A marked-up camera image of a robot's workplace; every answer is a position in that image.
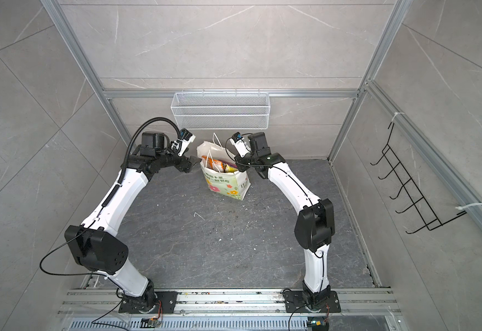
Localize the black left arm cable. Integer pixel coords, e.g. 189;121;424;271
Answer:
116;116;182;187

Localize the yellow snack packet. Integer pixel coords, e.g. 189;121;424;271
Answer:
223;162;238;173

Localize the orange Fox's fruits candy bag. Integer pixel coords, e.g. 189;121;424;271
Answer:
202;156;228;172

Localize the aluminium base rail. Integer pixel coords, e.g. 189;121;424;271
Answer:
54;288;408;330

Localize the black wire hook rack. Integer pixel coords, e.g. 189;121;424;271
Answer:
370;123;467;234

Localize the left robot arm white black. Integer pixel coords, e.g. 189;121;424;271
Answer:
64;129;199;313

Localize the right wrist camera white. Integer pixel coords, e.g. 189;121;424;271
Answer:
229;132;251;158

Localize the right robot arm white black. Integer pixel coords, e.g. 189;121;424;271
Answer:
230;132;335;310

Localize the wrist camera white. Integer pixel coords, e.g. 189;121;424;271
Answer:
171;128;195;157
229;132;251;158

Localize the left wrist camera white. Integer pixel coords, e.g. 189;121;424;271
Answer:
171;128;195;157

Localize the floral white paper bag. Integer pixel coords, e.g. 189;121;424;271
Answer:
197;133;251;201

